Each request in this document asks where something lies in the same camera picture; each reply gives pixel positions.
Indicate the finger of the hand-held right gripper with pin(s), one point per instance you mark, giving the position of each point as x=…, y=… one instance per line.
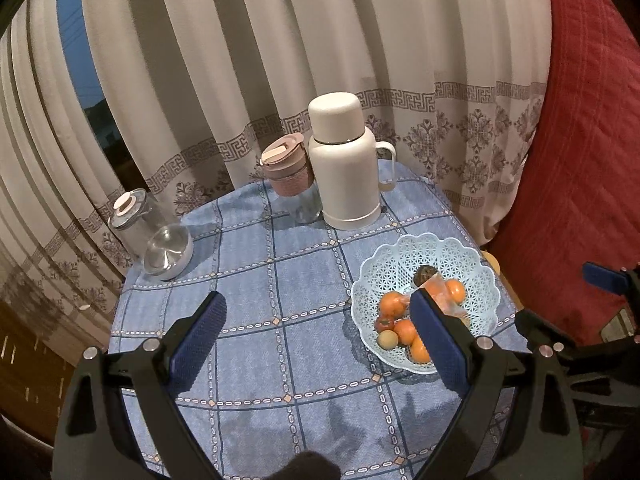
x=542, y=330
x=602, y=277

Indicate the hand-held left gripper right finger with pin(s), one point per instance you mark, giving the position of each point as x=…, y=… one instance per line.
x=440, y=340

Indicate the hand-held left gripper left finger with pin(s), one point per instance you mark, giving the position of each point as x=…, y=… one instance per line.
x=197, y=340

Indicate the plastic bag of oranges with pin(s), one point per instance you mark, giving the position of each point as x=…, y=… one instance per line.
x=442, y=300

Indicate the green kiwi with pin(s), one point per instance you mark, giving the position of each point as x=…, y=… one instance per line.
x=387, y=341

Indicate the small red tomato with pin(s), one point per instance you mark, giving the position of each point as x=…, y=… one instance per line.
x=384, y=324

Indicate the large orange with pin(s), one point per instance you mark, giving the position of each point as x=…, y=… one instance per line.
x=392, y=306

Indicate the dark brown round fruit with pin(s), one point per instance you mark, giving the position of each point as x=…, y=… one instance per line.
x=426, y=275

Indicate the light blue lattice basket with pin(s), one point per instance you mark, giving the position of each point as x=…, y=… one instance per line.
x=430, y=255

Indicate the glass kettle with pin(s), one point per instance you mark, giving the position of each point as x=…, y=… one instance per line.
x=150, y=240

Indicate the blue checked tablecloth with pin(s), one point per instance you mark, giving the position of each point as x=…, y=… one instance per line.
x=300, y=285

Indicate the red sofa cover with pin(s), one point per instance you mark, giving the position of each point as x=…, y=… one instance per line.
x=590, y=135

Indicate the pink lidded glass cup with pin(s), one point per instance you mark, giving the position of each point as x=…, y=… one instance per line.
x=290, y=175

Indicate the white thermos jug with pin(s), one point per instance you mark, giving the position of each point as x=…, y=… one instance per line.
x=345, y=170

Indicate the patterned beige curtain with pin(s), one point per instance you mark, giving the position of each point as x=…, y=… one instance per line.
x=225, y=60

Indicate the window pane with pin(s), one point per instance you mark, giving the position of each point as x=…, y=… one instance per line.
x=80, y=60

